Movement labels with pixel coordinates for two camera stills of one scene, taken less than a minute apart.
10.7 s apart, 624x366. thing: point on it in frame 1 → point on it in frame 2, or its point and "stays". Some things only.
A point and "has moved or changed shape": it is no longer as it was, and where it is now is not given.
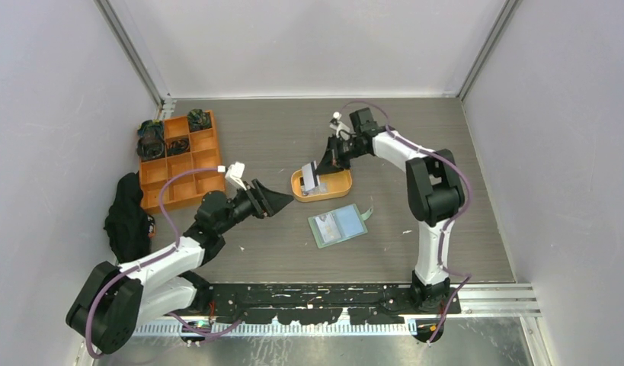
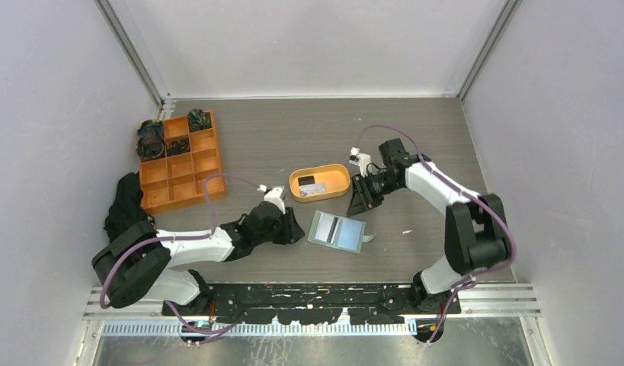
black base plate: (312, 303) stays
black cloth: (126, 222) stays
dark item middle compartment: (177, 146) stays
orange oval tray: (332, 187) stays
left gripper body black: (244, 204) → (282, 233)
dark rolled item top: (199, 120) stays
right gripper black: (333, 152) → (362, 200)
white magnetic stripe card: (310, 175) → (328, 228)
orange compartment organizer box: (184, 150) stays
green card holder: (338, 225) has moved or changed shape
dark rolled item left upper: (151, 129) stays
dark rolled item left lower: (150, 149) stays
